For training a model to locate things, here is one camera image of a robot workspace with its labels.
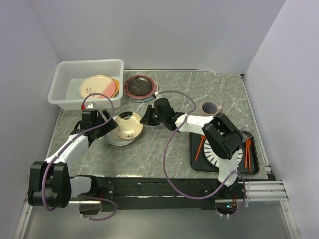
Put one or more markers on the white plate under bowl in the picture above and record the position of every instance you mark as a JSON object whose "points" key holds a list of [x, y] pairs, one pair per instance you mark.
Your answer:
{"points": [[113, 139]]}

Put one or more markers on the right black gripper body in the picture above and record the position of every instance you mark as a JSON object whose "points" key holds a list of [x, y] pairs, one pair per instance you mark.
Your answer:
{"points": [[160, 118]]}

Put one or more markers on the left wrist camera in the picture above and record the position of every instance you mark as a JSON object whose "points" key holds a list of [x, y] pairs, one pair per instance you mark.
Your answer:
{"points": [[90, 106]]}

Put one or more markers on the cream and pink round plate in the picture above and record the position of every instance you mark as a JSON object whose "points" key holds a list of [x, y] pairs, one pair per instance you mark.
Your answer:
{"points": [[97, 84]]}

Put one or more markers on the orange woven-pattern square plate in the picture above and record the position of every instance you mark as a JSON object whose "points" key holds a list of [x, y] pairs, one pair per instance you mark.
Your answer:
{"points": [[117, 84]]}

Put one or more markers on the aluminium rail frame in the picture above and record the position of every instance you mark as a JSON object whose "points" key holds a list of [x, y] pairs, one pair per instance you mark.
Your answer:
{"points": [[225, 88]]}

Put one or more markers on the translucent white plastic bin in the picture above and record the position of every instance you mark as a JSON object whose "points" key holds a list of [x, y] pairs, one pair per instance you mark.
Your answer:
{"points": [[69, 75]]}

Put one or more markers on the white plate with blue stripes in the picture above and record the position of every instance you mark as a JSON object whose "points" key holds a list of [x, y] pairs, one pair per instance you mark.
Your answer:
{"points": [[212, 157]]}

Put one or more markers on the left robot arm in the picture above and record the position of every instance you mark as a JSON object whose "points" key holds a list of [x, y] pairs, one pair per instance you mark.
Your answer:
{"points": [[59, 169]]}

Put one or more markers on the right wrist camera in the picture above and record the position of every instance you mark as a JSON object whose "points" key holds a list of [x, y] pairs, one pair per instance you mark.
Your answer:
{"points": [[156, 95]]}

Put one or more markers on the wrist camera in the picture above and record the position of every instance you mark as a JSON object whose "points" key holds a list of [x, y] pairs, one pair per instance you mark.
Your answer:
{"points": [[90, 106], [156, 95]]}

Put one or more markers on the pink scalloped plate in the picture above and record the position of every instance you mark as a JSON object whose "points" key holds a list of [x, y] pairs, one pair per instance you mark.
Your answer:
{"points": [[126, 82]]}

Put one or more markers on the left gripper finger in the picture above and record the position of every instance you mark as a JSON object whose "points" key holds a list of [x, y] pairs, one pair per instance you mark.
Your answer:
{"points": [[110, 126], [106, 115]]}

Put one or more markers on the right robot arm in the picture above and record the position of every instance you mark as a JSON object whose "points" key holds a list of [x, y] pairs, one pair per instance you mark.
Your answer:
{"points": [[224, 138]]}

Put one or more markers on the black rectangular serving tray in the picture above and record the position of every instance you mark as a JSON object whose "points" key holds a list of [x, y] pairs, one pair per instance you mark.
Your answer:
{"points": [[203, 165]]}

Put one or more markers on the beige mug with purple interior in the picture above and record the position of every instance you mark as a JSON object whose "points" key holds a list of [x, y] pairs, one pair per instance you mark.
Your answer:
{"points": [[211, 108]]}

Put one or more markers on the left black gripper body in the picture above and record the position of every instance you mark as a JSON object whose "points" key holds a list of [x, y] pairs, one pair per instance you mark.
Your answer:
{"points": [[99, 130]]}

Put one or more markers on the clear drinking glass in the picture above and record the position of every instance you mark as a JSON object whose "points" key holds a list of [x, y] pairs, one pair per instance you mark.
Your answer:
{"points": [[246, 133]]}

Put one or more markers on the black round patterned plate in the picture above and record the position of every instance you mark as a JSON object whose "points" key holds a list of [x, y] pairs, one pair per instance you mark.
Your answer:
{"points": [[139, 85]]}

